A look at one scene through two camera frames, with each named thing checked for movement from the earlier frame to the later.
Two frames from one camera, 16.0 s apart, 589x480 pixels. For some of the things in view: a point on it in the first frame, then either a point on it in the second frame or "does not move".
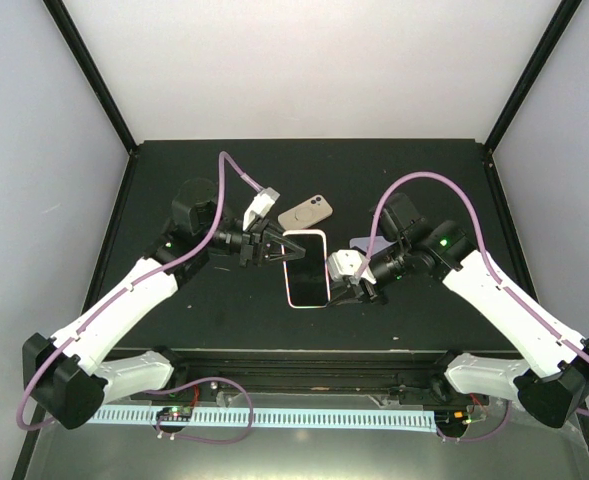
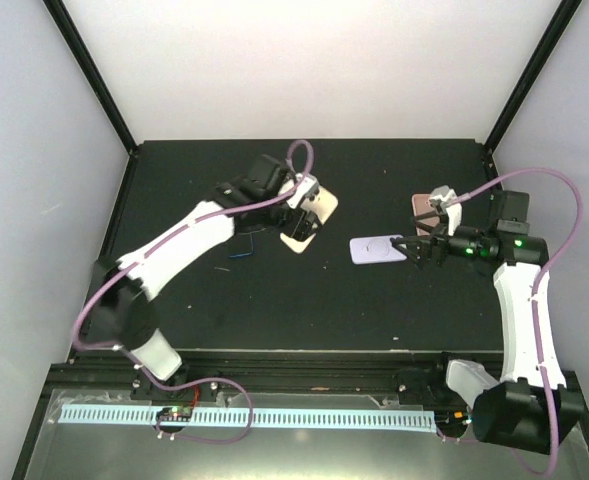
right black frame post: x=562 y=13 does not move
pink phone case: x=294 y=232 -> x=426 y=218
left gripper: x=259 y=244 -> x=299 y=228
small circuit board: x=175 y=413 does not move
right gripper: x=361 y=288 -> x=438 y=237
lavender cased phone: x=363 y=243 does not move
